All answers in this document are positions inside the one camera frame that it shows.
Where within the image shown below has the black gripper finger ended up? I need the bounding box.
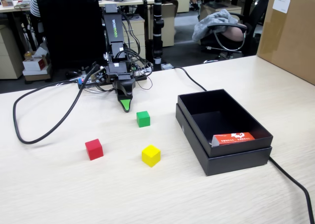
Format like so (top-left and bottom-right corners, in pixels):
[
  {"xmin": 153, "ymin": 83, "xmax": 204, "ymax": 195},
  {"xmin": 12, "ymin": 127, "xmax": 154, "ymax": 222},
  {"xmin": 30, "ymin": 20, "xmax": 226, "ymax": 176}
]
[{"xmin": 115, "ymin": 79, "xmax": 136, "ymax": 101}]

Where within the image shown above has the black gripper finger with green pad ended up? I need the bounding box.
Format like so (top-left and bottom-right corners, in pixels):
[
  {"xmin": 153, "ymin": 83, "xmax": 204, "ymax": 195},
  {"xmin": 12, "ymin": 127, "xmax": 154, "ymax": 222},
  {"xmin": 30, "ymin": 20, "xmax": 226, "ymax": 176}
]
[{"xmin": 117, "ymin": 97, "xmax": 134, "ymax": 113}]

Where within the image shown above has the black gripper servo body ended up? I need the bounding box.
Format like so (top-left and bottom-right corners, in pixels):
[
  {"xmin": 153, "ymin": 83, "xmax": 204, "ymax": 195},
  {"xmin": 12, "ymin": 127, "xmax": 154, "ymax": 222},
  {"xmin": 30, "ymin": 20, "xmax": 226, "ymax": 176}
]
[{"xmin": 112, "ymin": 72, "xmax": 136, "ymax": 87}]

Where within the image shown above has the green wooden cube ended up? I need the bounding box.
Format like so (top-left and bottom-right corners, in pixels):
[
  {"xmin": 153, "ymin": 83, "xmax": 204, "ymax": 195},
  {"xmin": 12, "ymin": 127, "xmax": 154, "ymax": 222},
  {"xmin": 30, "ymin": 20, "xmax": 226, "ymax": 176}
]
[{"xmin": 136, "ymin": 110, "xmax": 151, "ymax": 128}]

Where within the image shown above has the red wooden cube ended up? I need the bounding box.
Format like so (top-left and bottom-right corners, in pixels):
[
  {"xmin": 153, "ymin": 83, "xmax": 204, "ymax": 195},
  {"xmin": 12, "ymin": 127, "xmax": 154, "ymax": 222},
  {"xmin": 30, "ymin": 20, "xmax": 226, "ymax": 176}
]
[{"xmin": 85, "ymin": 138, "xmax": 104, "ymax": 161}]

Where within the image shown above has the yellow wooden cube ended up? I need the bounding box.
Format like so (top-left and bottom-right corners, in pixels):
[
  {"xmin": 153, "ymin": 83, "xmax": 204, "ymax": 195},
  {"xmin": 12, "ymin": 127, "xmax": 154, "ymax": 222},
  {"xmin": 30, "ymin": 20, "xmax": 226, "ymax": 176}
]
[{"xmin": 141, "ymin": 144, "xmax": 161, "ymax": 168}]

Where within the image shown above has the black cardboard box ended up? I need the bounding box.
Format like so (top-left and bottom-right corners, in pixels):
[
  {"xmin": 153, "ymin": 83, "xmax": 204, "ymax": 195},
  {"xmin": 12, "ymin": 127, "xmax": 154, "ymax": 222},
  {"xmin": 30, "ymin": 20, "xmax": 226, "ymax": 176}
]
[{"xmin": 177, "ymin": 88, "xmax": 274, "ymax": 158}]

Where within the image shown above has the black box lid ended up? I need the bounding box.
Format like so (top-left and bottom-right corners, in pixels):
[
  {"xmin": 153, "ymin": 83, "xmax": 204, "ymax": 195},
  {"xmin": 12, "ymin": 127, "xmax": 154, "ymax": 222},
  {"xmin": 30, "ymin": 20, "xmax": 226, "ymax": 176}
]
[{"xmin": 175, "ymin": 103, "xmax": 273, "ymax": 177}]

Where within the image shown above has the blue controller circuit board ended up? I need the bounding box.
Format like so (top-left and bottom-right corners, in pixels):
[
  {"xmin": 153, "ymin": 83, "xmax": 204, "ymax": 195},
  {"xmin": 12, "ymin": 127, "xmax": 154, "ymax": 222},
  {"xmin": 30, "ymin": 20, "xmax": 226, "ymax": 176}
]
[{"xmin": 77, "ymin": 77, "xmax": 95, "ymax": 89}]

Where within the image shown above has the thick black segmented pole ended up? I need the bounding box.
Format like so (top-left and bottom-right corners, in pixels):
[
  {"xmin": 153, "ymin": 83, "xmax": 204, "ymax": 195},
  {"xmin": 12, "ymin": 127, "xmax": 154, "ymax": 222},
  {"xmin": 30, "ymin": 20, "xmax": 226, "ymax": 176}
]
[{"xmin": 152, "ymin": 0, "xmax": 165, "ymax": 65}]

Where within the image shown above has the thin black stand pole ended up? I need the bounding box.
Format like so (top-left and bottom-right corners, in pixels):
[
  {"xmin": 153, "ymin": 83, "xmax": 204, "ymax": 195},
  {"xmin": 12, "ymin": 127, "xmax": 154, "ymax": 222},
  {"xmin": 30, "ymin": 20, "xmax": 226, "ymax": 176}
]
[{"xmin": 143, "ymin": 0, "xmax": 150, "ymax": 60}]

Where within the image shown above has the tall beige desk cabinet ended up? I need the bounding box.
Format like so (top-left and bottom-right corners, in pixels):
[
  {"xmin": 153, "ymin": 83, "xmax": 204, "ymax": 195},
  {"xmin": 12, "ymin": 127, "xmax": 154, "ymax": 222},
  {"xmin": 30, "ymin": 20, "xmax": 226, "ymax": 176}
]
[{"xmin": 161, "ymin": 2, "xmax": 176, "ymax": 47}]

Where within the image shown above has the black mesh office chair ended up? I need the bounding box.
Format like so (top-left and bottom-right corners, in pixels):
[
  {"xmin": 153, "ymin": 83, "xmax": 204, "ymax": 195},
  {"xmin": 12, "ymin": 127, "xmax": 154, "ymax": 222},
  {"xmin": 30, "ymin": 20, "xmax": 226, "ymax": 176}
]
[{"xmin": 33, "ymin": 0, "xmax": 108, "ymax": 71}]

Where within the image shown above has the white red small carton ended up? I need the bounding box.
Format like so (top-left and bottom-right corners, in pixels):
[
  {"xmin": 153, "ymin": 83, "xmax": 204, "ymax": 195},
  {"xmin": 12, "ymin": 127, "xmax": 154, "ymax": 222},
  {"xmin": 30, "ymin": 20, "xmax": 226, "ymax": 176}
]
[{"xmin": 22, "ymin": 58, "xmax": 48, "ymax": 72}]

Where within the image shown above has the grey fleece blanket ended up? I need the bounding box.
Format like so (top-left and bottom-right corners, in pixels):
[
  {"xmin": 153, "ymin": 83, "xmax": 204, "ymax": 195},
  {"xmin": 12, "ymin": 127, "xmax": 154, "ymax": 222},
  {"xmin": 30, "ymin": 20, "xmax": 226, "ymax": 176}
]
[{"xmin": 191, "ymin": 9, "xmax": 240, "ymax": 42}]

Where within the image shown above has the orange matchbox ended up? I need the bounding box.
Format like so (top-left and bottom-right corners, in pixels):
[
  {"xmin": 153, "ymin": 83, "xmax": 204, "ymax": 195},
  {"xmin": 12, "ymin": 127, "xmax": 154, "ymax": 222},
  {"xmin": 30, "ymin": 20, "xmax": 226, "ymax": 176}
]
[{"xmin": 209, "ymin": 132, "xmax": 256, "ymax": 148}]

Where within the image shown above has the person in striped shirt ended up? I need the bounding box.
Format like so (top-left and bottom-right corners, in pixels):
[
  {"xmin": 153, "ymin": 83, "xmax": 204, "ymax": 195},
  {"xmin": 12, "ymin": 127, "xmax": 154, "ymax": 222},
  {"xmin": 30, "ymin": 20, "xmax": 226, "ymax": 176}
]
[{"xmin": 29, "ymin": 0, "xmax": 41, "ymax": 18}]

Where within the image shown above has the beige side cabinet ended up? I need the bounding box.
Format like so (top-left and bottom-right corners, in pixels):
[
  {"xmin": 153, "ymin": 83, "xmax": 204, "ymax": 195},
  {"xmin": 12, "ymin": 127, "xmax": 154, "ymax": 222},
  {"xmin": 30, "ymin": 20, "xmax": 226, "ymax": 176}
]
[{"xmin": 0, "ymin": 24, "xmax": 25, "ymax": 80}]

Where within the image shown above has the pink seat cushion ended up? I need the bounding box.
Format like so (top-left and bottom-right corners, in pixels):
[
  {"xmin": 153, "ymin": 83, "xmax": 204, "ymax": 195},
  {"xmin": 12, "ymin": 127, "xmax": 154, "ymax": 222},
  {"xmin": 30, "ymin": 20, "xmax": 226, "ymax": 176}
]
[{"xmin": 221, "ymin": 26, "xmax": 247, "ymax": 42}]

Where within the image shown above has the black chrome office chair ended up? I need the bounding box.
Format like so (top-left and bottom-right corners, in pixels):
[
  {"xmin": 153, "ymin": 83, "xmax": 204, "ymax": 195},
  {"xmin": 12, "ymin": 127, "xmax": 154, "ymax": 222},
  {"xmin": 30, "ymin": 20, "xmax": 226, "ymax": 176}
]
[{"xmin": 200, "ymin": 0, "xmax": 270, "ymax": 64}]

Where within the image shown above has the large brown cardboard carton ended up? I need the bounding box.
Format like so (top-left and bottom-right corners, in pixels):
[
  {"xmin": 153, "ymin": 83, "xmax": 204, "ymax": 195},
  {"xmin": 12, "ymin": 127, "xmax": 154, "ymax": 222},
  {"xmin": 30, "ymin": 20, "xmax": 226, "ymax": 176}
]
[{"xmin": 255, "ymin": 0, "xmax": 315, "ymax": 86}]

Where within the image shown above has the thin black servo wire bundle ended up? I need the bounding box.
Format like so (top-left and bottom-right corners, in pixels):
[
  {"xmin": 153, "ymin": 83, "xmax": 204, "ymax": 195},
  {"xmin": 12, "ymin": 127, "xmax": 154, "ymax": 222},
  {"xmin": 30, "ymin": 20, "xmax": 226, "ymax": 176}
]
[{"xmin": 93, "ymin": 11, "xmax": 155, "ymax": 94}]

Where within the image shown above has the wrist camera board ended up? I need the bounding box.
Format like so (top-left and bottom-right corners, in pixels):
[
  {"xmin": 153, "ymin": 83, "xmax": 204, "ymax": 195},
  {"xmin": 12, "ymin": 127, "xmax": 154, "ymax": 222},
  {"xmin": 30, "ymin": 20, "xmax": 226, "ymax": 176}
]
[{"xmin": 90, "ymin": 65, "xmax": 107, "ymax": 83}]

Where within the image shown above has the thin black loose wire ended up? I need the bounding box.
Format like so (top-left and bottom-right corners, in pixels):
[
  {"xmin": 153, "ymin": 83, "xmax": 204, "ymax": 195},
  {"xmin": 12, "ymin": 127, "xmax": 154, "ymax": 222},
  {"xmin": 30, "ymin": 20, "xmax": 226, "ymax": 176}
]
[{"xmin": 133, "ymin": 70, "xmax": 154, "ymax": 91}]

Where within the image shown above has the beige drawer pedestal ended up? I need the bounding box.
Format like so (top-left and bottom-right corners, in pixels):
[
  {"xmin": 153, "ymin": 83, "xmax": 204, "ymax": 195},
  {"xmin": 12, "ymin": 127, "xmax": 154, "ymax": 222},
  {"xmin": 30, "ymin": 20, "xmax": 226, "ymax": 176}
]
[{"xmin": 122, "ymin": 14, "xmax": 146, "ymax": 60}]

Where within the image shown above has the thick black camera cable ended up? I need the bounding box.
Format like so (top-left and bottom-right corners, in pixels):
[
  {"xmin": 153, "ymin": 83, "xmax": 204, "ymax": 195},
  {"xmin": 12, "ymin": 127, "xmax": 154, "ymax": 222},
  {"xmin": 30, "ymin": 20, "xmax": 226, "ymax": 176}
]
[{"xmin": 12, "ymin": 64, "xmax": 101, "ymax": 145}]

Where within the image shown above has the thick black power cable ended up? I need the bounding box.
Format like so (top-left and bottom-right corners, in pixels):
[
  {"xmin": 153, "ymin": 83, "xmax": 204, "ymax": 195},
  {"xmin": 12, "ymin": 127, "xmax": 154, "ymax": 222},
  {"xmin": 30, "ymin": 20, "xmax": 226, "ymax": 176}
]
[{"xmin": 169, "ymin": 65, "xmax": 315, "ymax": 224}]

